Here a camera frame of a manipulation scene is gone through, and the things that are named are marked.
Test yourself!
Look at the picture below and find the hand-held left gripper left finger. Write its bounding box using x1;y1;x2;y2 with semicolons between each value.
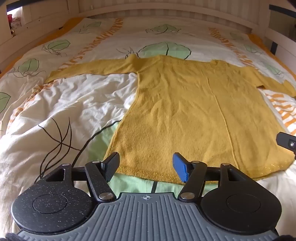
44;152;120;202

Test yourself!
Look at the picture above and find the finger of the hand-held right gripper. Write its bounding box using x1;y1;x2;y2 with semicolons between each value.
277;132;296;160

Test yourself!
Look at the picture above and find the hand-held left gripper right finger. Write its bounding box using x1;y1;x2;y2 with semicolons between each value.
172;152;253;201

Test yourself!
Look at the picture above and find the yellow knit sweater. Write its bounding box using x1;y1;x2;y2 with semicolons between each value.
45;54;296;185

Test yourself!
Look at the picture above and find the leaf print duvet cover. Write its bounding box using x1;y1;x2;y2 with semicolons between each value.
0;17;296;232

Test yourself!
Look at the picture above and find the white shelf with dark trim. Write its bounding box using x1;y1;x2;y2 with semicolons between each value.
0;0;31;39
265;0;296;61

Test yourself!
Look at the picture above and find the floral cloth on shelf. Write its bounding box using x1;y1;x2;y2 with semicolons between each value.
12;19;23;36

